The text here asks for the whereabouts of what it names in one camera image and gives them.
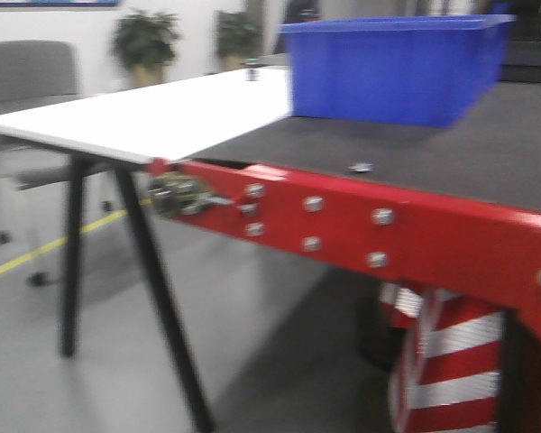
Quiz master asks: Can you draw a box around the blue plastic bin on conveyor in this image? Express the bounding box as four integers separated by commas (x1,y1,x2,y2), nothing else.
280,14,516,127

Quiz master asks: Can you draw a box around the black conveyor belt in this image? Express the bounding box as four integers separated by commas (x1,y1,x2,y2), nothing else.
194,82,541,211

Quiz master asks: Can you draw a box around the white table with black legs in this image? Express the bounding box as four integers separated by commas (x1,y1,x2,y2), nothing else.
0,68,291,432

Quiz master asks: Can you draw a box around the potted plant right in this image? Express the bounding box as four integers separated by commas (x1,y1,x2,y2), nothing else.
215,11,261,71

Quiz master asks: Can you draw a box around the potted plant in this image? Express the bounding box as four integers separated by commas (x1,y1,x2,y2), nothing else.
215,11,261,71
112,9,181,88

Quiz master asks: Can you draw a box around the potted plant left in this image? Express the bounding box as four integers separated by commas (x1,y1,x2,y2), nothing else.
112,9,181,88

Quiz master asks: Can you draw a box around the grey office chair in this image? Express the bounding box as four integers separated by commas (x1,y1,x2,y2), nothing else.
0,40,114,288

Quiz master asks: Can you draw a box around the metal belt tensioner bracket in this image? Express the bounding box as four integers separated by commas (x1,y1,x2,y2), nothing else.
147,171,234,218

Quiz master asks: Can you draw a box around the red conveyor frame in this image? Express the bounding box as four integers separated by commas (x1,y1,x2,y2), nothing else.
146,157,541,433

